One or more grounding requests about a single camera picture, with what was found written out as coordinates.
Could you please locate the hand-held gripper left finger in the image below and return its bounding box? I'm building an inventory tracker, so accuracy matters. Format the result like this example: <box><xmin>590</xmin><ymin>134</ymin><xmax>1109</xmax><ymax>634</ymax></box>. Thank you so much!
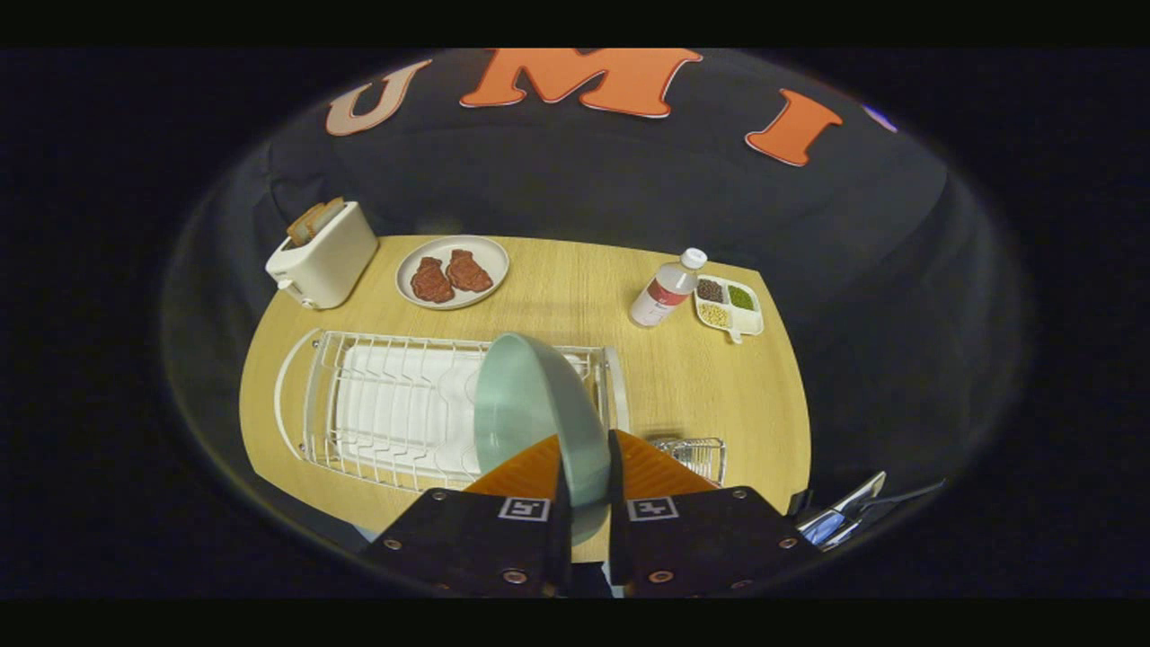
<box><xmin>359</xmin><ymin>433</ymin><xmax>573</xmax><ymax>598</ymax></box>

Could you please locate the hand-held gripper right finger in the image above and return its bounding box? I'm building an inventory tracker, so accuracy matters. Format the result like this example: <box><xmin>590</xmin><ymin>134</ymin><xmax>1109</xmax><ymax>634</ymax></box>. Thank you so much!
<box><xmin>608</xmin><ymin>430</ymin><xmax>820</xmax><ymax>598</ymax></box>

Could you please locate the small metal wire basket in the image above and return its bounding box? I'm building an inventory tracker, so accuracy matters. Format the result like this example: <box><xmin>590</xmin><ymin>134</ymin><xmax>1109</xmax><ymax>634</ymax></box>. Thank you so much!
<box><xmin>649</xmin><ymin>437</ymin><xmax>727</xmax><ymax>487</ymax></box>

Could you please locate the pale green plate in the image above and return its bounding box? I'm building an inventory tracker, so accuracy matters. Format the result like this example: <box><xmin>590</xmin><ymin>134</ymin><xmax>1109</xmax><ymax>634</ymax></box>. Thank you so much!
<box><xmin>473</xmin><ymin>332</ymin><xmax>614</xmax><ymax>547</ymax></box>

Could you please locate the white wire dish rack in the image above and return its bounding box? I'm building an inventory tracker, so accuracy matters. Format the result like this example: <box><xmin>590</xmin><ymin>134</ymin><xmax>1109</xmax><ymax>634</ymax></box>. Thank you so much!
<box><xmin>274</xmin><ymin>328</ymin><xmax>632</xmax><ymax>493</ymax></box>

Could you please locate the white divided dish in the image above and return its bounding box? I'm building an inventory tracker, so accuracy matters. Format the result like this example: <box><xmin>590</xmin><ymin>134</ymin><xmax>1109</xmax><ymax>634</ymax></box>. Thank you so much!
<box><xmin>693</xmin><ymin>274</ymin><xmax>765</xmax><ymax>345</ymax></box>

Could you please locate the beige plate with meat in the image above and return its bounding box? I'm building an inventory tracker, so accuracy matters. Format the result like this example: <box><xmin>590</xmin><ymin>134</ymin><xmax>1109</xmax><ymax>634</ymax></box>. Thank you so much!
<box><xmin>395</xmin><ymin>235</ymin><xmax>511</xmax><ymax>311</ymax></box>

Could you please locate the silver and blue object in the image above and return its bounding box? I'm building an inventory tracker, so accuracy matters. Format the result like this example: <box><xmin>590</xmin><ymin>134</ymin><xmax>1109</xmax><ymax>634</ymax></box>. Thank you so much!
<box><xmin>795</xmin><ymin>471</ymin><xmax>946</xmax><ymax>553</ymax></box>

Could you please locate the clear bottle red label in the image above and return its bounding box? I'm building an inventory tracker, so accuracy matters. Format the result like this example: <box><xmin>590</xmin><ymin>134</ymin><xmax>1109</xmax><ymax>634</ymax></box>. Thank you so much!
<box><xmin>629</xmin><ymin>248</ymin><xmax>708</xmax><ymax>328</ymax></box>

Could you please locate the brown meat piece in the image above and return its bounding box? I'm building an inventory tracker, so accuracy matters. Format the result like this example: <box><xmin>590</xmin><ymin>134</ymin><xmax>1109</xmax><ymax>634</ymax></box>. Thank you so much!
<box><xmin>446</xmin><ymin>249</ymin><xmax>494</xmax><ymax>294</ymax></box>
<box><xmin>411</xmin><ymin>257</ymin><xmax>456</xmax><ymax>305</ymax></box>

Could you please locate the cream toaster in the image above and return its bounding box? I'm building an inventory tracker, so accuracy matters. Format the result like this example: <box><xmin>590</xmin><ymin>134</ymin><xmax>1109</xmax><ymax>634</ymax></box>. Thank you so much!
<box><xmin>265</xmin><ymin>198</ymin><xmax>380</xmax><ymax>311</ymax></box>

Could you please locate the black backdrop cloth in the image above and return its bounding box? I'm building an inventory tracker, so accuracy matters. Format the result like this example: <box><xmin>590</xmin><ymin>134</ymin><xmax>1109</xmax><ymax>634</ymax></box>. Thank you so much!
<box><xmin>166</xmin><ymin>48</ymin><xmax>1025</xmax><ymax>540</ymax></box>

